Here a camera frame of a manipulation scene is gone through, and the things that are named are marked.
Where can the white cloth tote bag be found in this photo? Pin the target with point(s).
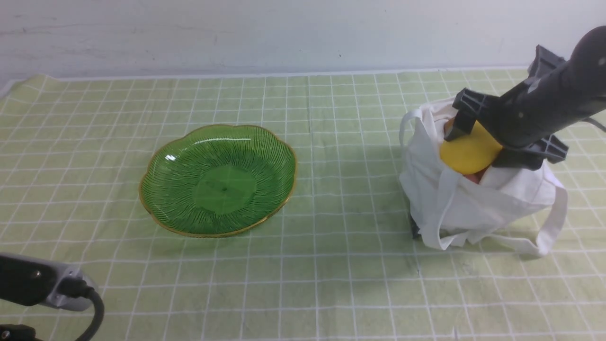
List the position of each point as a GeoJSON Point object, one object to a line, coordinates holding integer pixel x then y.
{"type": "Point", "coordinates": [449, 209]}

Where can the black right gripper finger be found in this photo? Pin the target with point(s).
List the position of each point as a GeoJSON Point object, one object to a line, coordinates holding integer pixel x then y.
{"type": "Point", "coordinates": [518, 160]}
{"type": "Point", "coordinates": [461, 125]}

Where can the orange red fruit in bag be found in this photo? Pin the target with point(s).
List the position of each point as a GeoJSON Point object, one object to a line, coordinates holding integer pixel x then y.
{"type": "Point", "coordinates": [476, 177]}

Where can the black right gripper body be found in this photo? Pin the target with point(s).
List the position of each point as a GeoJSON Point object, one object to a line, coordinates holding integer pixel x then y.
{"type": "Point", "coordinates": [522, 119]}

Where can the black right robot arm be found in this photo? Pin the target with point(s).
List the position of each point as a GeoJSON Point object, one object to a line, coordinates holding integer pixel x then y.
{"type": "Point", "coordinates": [581, 81]}

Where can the green glass plate gold rim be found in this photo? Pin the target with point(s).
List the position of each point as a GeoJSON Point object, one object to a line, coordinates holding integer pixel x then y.
{"type": "Point", "coordinates": [218, 180]}

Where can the green checkered tablecloth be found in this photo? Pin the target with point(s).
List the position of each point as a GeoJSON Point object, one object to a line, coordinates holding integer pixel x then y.
{"type": "Point", "coordinates": [337, 263]}

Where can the yellow round fruit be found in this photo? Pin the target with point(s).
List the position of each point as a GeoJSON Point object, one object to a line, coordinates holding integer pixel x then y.
{"type": "Point", "coordinates": [470, 154]}

